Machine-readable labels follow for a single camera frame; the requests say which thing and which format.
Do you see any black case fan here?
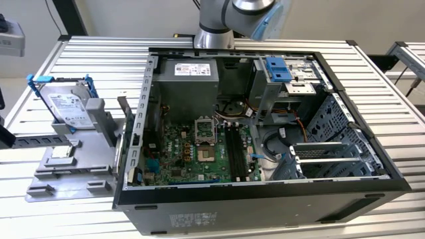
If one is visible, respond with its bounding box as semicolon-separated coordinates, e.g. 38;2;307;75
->
146;94;164;140

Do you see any blue expansion slot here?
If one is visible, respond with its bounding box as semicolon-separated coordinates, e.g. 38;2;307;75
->
168;178;222;185

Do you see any round dark case speaker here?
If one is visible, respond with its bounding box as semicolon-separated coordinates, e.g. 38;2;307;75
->
222;101;247;115

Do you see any grey parts rack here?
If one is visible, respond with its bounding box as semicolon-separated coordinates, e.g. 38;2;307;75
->
24;97;134;203

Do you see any black cable loop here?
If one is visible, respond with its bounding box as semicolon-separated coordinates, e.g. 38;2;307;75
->
260;130;283;162

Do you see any orange wire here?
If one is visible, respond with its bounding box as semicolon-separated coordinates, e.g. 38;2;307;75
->
296;118;308;143

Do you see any black RAM slot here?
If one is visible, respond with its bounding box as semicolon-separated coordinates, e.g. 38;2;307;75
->
228;124;243;182
232;124;247;182
226;124;239;182

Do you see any green motherboard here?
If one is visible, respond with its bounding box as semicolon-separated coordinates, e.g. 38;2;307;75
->
138;120;267;186

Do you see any blue disk carrier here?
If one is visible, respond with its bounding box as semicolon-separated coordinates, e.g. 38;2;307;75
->
26;73;100;132

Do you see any black grey PC case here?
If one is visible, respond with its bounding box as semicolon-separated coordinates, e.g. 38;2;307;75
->
112;47;413;236

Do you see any silver hard disk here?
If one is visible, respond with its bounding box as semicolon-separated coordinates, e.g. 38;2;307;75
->
39;79;98;130

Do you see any grey power supply unit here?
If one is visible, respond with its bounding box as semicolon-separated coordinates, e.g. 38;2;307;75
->
154;57;220;125

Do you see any yellow white wire bundle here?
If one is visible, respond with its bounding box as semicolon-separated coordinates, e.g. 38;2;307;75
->
214;109;256;120

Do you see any CPU socket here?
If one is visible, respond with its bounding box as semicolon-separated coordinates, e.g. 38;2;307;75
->
196;144;219;162

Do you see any graphics card with metal bracket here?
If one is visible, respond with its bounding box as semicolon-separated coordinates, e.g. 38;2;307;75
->
112;96;138;175

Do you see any silver CPU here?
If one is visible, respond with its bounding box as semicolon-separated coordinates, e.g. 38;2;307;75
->
52;146;76;158

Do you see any black vertical post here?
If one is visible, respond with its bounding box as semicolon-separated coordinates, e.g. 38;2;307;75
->
59;0;90;37

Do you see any pale grey wrist camera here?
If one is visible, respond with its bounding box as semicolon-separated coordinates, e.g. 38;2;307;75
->
0;13;27;57

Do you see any small aluminium slat table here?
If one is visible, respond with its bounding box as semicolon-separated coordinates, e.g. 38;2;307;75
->
387;41;425;84

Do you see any metal socket cover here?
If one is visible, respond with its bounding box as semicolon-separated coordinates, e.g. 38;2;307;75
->
194;117;219;146

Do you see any grey metal disk bay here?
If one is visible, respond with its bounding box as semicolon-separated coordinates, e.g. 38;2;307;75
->
247;56;334;125

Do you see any blue plastic drive latch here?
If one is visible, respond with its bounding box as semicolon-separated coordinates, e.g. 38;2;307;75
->
266;56;292;83

